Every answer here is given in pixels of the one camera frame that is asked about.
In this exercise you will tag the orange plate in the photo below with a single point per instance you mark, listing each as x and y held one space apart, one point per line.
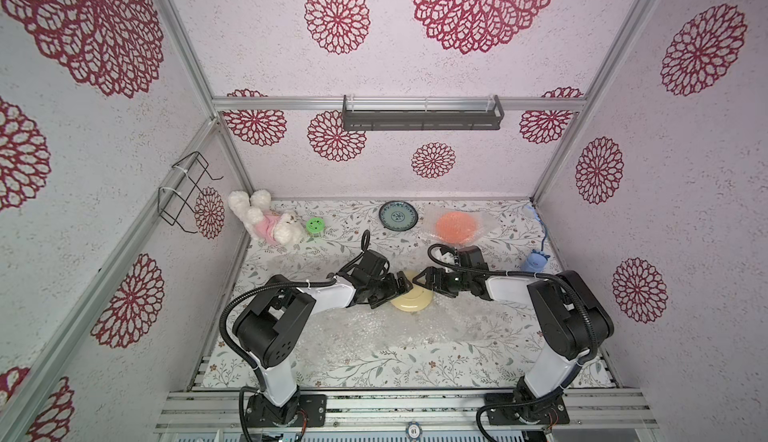
457 227

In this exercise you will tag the white plush bunny pink dress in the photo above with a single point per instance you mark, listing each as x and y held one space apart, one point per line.
262 222

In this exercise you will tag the black wire wall basket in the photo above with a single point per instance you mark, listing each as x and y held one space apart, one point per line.
173 201

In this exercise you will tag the yellow plate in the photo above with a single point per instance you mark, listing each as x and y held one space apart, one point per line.
415 300

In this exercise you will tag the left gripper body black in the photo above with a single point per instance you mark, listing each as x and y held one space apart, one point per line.
386 290

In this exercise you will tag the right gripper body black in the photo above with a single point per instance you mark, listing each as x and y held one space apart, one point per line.
438 280

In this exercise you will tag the green round toy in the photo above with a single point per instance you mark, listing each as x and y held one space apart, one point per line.
315 226

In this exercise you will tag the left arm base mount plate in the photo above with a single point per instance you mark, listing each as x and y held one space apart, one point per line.
300 410

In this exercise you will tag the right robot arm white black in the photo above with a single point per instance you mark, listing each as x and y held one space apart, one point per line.
572 322

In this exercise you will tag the aluminium front rail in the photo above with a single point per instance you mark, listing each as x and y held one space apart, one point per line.
450 410

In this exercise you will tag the clear bubble wrap sheet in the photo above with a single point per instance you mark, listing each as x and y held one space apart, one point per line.
461 342

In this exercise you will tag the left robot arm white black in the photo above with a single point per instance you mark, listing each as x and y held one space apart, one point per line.
263 325

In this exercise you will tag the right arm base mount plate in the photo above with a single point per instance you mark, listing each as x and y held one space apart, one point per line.
511 409

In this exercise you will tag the blue toy with cord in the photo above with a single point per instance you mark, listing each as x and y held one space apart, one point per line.
538 259

